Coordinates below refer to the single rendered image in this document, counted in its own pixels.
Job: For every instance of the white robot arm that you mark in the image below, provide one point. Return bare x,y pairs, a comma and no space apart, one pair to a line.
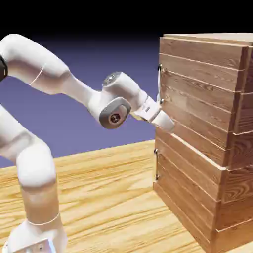
41,71

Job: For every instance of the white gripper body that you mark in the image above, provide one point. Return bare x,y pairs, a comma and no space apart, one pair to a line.
163,120

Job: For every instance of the light wood cabinet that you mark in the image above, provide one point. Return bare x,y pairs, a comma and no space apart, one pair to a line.
241,181

